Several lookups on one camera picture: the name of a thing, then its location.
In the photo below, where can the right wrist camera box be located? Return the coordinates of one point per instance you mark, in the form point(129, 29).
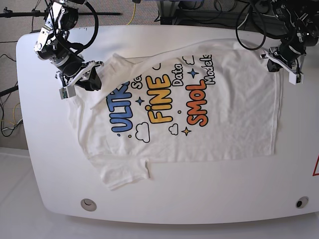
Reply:
point(67, 92)

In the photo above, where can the left table cable grommet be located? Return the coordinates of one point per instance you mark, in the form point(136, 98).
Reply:
point(88, 205)

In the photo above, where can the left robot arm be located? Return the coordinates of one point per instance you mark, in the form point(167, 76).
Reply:
point(301, 21)

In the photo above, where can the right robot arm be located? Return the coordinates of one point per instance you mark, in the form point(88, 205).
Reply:
point(53, 45)

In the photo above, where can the table cable grommet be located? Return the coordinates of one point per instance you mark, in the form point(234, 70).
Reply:
point(88, 205)
point(302, 202)

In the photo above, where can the right table cable grommet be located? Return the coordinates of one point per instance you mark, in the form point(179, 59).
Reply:
point(302, 202)

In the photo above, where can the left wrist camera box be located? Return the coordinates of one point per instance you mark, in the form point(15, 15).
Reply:
point(296, 78)

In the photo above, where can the white printed T-shirt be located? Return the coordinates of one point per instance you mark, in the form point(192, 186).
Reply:
point(210, 101)

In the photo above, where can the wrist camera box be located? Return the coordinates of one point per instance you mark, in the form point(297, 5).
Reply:
point(296, 78)
point(67, 92)

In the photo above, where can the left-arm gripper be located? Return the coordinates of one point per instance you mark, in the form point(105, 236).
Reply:
point(288, 56)

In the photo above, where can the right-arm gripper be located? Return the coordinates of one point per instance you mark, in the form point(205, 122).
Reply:
point(82, 74)

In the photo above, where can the red warning triangle sticker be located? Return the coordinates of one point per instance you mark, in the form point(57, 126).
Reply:
point(316, 168)

